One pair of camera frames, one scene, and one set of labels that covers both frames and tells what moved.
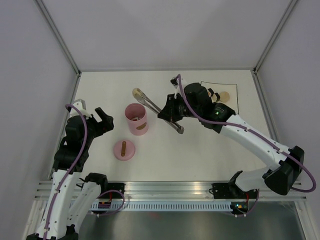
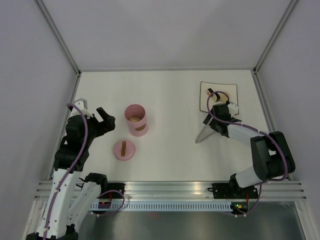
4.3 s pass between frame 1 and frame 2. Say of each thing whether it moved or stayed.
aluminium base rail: stayed
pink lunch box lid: stayed
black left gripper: stayed
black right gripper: moved
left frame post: stayed
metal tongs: moved
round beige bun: moved
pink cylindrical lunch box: stayed
